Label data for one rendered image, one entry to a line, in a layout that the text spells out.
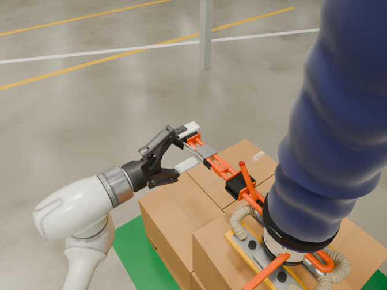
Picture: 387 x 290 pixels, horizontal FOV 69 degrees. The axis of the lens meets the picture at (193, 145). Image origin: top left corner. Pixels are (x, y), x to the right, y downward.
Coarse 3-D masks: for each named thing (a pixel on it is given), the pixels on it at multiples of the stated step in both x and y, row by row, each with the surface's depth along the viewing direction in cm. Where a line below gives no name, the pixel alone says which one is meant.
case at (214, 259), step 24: (192, 240) 130; (216, 240) 124; (192, 264) 150; (216, 264) 116; (240, 264) 116; (216, 288) 128; (240, 288) 109; (264, 288) 109; (312, 288) 109; (336, 288) 109
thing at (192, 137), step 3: (192, 132) 128; (195, 132) 128; (189, 135) 127; (192, 135) 127; (195, 135) 127; (198, 135) 127; (183, 138) 127; (186, 138) 125; (189, 138) 125; (192, 138) 126; (195, 138) 127; (186, 141) 126; (189, 141) 126; (192, 141) 127
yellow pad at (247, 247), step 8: (232, 232) 107; (248, 232) 107; (232, 240) 105; (240, 240) 104; (248, 240) 104; (256, 240) 104; (240, 248) 103; (248, 248) 102; (256, 248) 102; (248, 256) 100; (248, 264) 100; (256, 264) 98; (256, 272) 97; (272, 272) 96; (280, 272) 94; (288, 272) 96; (264, 280) 95; (272, 280) 94; (280, 280) 93; (288, 280) 94; (296, 280) 94; (272, 288) 93; (280, 288) 92; (304, 288) 93
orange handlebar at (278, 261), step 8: (192, 144) 124; (200, 144) 125; (208, 160) 118; (216, 160) 119; (224, 160) 117; (216, 168) 114; (224, 168) 114; (224, 176) 112; (256, 192) 106; (248, 200) 104; (256, 208) 101; (280, 256) 88; (288, 256) 88; (304, 256) 90; (312, 256) 88; (320, 256) 89; (328, 256) 88; (272, 264) 87; (280, 264) 87; (320, 264) 87; (328, 264) 87; (264, 272) 85; (328, 272) 86; (256, 280) 83; (248, 288) 82
